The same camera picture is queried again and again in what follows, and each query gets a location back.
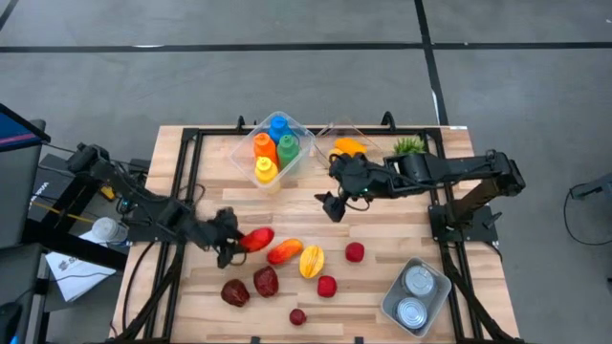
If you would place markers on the black stand with white lettering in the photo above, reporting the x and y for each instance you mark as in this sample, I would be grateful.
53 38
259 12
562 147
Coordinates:
72 246

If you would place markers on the shallow clear plastic bin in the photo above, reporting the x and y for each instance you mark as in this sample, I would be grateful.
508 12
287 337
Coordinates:
346 130

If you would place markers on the yellow plastic bottle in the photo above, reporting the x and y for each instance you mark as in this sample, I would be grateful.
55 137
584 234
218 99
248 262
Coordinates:
266 171

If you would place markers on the small green potted plant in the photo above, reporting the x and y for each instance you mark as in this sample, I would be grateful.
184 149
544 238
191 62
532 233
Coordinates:
408 144

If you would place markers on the orange plastic bottle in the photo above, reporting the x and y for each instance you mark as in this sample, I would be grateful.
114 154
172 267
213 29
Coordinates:
264 148

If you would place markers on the blue plastic bottle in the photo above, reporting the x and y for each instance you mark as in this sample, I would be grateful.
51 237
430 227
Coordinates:
279 128

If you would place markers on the red elongated toy fruit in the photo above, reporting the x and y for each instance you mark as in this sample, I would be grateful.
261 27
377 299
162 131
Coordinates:
258 239

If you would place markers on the red and yellow toy mango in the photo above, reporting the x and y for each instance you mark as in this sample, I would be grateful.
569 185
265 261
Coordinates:
284 251

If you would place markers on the silver tin can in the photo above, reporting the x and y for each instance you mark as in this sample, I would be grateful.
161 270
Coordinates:
420 281
411 313

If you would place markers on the orange-yellow toy mango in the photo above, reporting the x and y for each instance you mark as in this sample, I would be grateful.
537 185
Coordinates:
351 145

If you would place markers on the green plastic bottle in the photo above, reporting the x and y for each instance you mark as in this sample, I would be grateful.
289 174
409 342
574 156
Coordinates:
288 150

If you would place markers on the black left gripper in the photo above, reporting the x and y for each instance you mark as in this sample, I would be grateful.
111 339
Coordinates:
215 228

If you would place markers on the toy pomegranate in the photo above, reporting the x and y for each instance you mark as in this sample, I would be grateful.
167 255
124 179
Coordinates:
297 317

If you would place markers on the dark red toy fruit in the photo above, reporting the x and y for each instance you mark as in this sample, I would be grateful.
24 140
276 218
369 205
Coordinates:
235 293
266 282

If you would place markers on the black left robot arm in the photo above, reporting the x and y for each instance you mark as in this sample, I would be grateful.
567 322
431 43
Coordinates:
143 203

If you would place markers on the clear plastic water bottle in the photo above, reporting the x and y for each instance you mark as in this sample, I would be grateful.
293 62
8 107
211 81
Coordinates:
109 230

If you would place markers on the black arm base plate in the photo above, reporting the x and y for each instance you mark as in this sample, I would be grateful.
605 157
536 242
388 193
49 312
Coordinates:
483 234
143 236

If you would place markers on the yellow toy starfruit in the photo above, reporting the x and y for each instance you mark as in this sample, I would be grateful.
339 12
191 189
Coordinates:
312 262

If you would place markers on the grey rectangular tray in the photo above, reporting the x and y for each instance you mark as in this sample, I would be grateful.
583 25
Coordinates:
443 290

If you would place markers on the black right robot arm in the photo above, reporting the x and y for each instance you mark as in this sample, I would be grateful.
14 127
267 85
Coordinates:
454 167

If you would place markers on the blue computer screen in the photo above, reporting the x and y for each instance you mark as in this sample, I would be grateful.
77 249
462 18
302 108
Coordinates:
14 131

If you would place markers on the black aluminium table frame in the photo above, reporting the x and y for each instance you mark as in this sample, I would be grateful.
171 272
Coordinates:
220 131

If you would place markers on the red toy apple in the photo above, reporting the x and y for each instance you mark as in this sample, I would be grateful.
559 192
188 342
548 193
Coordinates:
327 286
355 251

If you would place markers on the white paper sheet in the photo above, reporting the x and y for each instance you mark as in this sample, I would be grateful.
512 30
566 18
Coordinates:
79 282

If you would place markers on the deep clear plastic bin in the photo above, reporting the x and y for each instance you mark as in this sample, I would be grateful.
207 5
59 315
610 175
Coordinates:
306 143

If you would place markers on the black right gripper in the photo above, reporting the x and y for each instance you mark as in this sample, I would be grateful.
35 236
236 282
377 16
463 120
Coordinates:
358 177

